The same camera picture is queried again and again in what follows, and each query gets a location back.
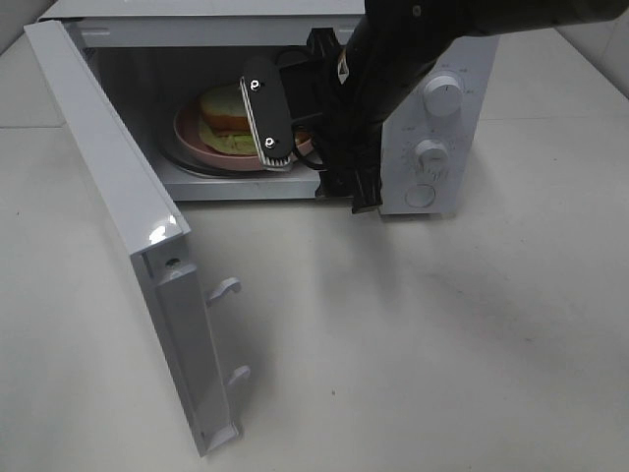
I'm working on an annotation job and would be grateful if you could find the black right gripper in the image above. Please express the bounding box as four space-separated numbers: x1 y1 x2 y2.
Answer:
239 29 384 215

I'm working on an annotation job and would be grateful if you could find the toast sandwich with lettuce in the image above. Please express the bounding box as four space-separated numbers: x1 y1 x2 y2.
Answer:
196 87 309 153

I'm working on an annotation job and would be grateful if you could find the pink round plate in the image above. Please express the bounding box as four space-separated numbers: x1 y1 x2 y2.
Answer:
172 100 312 172

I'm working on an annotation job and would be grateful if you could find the white timer knob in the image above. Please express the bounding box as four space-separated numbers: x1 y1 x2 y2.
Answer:
415 140 449 177

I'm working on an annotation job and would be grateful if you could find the round white door button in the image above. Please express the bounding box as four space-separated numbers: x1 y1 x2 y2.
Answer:
405 184 436 208

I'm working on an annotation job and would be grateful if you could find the white microwave door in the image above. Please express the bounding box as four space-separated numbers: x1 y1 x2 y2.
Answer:
25 21 249 455

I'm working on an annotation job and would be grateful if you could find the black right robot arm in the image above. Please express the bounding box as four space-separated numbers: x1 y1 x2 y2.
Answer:
240 1 628 215

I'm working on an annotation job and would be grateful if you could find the white microwave oven body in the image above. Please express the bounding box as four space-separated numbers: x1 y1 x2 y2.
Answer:
26 1 497 214

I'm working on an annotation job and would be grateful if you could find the glass microwave turntable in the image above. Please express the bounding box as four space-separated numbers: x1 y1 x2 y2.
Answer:
161 142 296 177

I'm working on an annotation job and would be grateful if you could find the upper white power knob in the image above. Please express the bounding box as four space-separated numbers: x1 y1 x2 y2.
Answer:
423 74 463 117

